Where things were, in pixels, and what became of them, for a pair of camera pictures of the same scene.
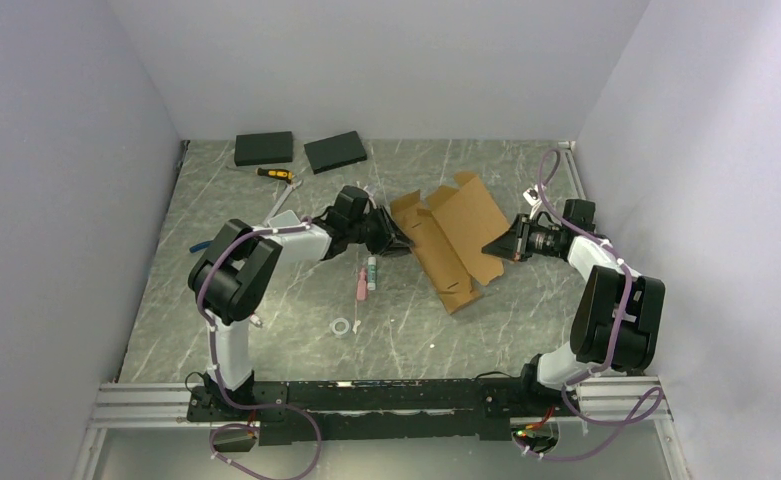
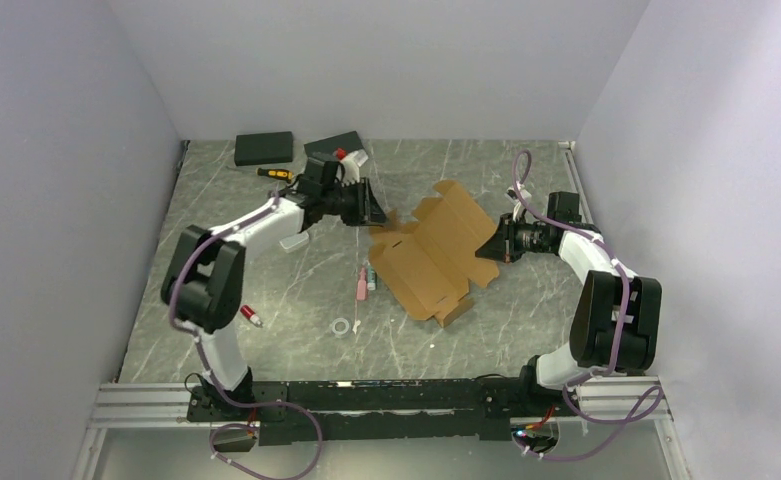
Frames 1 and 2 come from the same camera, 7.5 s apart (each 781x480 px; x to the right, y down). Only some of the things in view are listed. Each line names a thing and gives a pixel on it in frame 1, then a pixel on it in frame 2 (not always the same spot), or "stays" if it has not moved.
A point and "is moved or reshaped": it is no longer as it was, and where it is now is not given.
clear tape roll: (339, 320) stays
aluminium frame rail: (143, 405) stays
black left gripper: (392, 239) to (368, 212)
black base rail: (389, 407) stays
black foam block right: (334, 152) stays
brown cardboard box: (449, 231) is moved or reshaped
